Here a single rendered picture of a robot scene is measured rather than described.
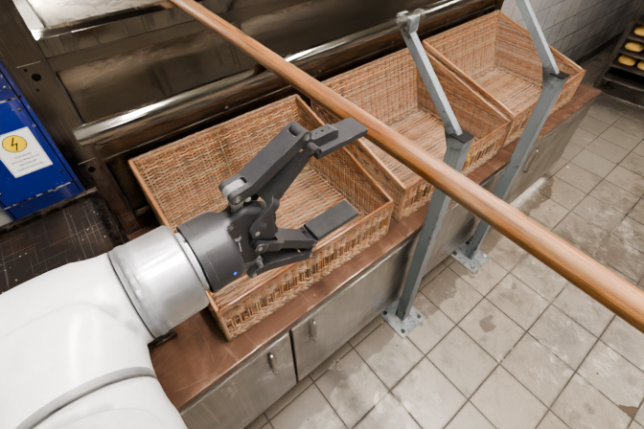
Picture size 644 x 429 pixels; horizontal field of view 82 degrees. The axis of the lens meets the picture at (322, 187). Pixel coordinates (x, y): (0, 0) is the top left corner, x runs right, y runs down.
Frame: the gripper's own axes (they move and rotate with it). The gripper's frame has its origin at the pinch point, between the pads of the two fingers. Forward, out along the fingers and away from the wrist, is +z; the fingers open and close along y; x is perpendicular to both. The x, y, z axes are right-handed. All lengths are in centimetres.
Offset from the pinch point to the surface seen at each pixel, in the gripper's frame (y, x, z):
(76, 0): 0, -88, -10
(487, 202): -1.7, 13.9, 7.5
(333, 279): 60, -17, 14
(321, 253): 48, -19, 11
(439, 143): 59, -37, 85
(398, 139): -2.0, 0.5, 7.9
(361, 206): 56, -30, 36
